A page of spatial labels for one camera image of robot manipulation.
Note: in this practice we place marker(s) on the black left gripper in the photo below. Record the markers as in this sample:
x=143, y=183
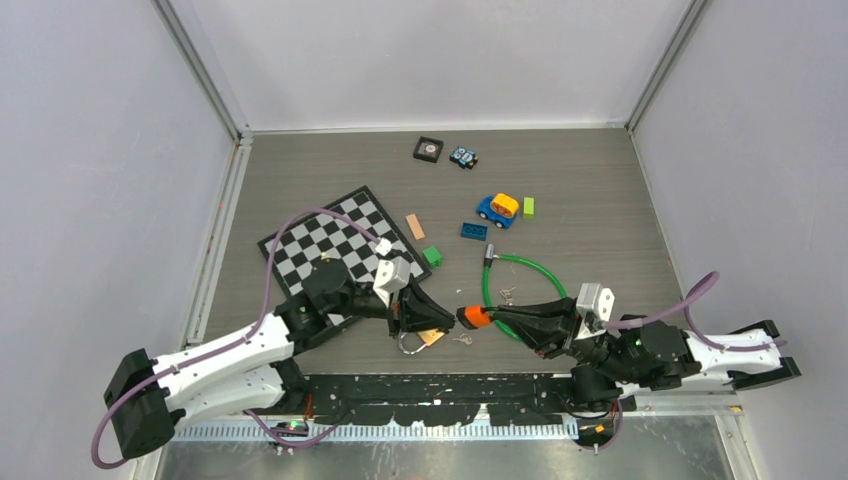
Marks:
x=411, y=309

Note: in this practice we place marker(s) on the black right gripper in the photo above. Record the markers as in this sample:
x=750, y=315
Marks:
x=546, y=326

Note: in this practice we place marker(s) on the brass padlock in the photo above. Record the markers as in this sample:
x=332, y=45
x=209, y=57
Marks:
x=414, y=343

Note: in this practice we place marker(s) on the orange black padlock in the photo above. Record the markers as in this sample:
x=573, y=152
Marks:
x=473, y=317

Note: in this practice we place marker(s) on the green cable lock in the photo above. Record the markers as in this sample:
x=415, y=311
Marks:
x=539, y=274

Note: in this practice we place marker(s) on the silver lock keys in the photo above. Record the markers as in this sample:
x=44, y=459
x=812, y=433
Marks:
x=507, y=295

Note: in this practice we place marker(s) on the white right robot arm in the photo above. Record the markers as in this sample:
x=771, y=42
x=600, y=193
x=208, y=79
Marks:
x=743, y=360

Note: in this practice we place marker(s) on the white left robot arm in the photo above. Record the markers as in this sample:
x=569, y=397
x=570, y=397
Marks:
x=149, y=400

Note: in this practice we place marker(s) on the green toy brick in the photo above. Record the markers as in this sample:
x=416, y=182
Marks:
x=432, y=256

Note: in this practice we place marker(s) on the small wooden block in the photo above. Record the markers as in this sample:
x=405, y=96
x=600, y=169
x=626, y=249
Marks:
x=415, y=226

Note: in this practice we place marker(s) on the blue toy brick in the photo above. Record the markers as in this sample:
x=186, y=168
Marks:
x=474, y=231

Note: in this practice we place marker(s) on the blue yellow toy car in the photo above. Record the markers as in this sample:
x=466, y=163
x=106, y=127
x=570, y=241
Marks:
x=500, y=209

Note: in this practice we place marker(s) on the lime green block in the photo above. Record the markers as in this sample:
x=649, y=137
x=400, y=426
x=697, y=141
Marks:
x=528, y=207

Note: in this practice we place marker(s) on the blue owl toy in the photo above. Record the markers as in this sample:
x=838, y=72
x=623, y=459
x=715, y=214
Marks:
x=464, y=158

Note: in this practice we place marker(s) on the black square box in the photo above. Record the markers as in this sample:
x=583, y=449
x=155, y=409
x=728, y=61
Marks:
x=428, y=149

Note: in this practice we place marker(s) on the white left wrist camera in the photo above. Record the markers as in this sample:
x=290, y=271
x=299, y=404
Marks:
x=392, y=275

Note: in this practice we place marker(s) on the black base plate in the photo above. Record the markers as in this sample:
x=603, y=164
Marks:
x=441, y=400

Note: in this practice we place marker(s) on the aluminium frame rail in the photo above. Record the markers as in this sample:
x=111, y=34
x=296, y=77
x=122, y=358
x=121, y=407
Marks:
x=215, y=244

